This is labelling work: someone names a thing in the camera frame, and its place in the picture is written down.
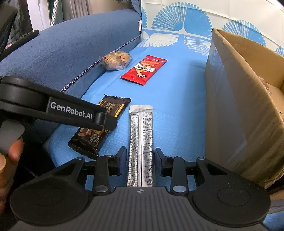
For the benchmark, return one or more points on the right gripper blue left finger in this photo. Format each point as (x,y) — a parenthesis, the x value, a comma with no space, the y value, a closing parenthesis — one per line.
(119,161)

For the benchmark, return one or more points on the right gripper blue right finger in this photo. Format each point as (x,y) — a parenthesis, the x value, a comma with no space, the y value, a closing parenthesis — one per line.
(161,163)

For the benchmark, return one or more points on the silver foil stick packet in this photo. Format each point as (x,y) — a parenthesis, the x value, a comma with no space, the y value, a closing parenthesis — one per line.
(141,151)

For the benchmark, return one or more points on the black chocolate bar packet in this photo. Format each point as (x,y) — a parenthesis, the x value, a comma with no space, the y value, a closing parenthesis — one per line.
(89,141)

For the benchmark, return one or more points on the red spicy strip packet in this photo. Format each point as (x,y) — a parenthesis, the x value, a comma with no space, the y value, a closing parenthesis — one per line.
(144,70)

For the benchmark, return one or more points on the clear bag of peanuts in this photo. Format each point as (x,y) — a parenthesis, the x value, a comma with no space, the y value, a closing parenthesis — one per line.
(115,61)

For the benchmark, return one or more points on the person's left hand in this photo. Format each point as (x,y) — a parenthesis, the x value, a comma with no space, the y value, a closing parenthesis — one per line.
(8,169)

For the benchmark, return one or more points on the blue fan-pattern sofa cover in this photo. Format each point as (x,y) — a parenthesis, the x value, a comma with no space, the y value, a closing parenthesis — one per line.
(181,33)

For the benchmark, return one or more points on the grey curtain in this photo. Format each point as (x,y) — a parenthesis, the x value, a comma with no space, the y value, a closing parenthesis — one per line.
(64,10)

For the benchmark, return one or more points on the brown cardboard box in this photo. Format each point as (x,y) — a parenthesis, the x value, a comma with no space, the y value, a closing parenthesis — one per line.
(244,108)

